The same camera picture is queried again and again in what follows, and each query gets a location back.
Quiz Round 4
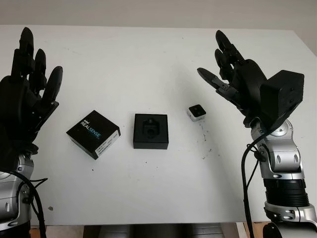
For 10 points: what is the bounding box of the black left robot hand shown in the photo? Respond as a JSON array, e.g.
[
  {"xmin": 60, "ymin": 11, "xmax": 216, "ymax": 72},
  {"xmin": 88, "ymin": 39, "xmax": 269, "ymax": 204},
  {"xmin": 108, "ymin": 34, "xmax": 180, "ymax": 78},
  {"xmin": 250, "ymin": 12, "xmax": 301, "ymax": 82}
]
[{"xmin": 0, "ymin": 27, "xmax": 64, "ymax": 172}]

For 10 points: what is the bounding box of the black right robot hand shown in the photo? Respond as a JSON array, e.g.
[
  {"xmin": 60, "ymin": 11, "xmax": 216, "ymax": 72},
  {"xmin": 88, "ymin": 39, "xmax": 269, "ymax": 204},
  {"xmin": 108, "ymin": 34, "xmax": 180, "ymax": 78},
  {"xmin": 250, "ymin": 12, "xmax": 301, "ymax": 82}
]
[{"xmin": 197, "ymin": 30, "xmax": 268, "ymax": 129}]

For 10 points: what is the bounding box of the small silver depth camera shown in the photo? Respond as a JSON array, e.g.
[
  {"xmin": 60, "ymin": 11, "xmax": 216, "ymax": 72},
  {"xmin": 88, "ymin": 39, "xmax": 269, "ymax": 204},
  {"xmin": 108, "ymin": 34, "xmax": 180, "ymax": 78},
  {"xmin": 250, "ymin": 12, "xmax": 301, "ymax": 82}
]
[{"xmin": 187, "ymin": 105, "xmax": 206, "ymax": 122}]

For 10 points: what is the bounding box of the black RealSense box lid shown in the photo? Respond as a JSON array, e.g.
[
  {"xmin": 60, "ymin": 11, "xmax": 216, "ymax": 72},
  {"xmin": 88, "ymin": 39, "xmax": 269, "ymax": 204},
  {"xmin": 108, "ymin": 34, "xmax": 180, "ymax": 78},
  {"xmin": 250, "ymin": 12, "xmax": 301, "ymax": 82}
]
[{"xmin": 66, "ymin": 109, "xmax": 121, "ymax": 162}]

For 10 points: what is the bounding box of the dark robot torso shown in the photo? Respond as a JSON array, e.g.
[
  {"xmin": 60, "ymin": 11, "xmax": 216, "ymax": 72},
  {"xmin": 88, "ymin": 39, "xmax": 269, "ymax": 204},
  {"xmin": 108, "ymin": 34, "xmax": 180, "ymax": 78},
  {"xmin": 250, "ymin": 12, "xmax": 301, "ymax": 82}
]
[{"xmin": 84, "ymin": 224, "xmax": 223, "ymax": 238}]

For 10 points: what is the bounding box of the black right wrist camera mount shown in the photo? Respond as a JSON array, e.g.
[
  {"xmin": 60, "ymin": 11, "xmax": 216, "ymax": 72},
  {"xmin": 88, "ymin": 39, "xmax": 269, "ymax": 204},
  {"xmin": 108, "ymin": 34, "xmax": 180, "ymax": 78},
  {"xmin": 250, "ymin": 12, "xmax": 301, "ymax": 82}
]
[{"xmin": 260, "ymin": 70, "xmax": 305, "ymax": 129}]

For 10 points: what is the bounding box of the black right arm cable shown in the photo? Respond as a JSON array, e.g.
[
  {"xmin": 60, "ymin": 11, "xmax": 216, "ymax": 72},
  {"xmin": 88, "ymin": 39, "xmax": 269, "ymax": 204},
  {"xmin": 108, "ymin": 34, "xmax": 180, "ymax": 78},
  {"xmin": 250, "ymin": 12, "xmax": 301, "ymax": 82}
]
[{"xmin": 241, "ymin": 131, "xmax": 264, "ymax": 238}]

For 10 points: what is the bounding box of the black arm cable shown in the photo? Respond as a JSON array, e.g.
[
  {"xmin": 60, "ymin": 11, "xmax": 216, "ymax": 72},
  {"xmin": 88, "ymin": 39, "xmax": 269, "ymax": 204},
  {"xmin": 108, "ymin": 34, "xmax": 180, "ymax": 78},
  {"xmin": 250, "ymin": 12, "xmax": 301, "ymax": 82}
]
[
  {"xmin": 241, "ymin": 131, "xmax": 264, "ymax": 238},
  {"xmin": 7, "ymin": 171, "xmax": 48, "ymax": 238}
]

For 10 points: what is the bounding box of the black camera box base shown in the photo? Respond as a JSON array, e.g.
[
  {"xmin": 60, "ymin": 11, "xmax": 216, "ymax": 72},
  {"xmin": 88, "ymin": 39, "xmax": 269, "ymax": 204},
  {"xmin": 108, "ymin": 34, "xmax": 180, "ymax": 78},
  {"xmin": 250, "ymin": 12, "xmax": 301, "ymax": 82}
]
[{"xmin": 133, "ymin": 113, "xmax": 169, "ymax": 150}]

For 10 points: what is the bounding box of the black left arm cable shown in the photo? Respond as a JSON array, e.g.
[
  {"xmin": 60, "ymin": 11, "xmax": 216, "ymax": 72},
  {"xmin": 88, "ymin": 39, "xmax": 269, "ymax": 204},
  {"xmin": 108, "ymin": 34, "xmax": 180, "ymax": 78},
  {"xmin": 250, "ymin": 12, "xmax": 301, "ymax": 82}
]
[{"xmin": 7, "ymin": 171, "xmax": 48, "ymax": 238}]

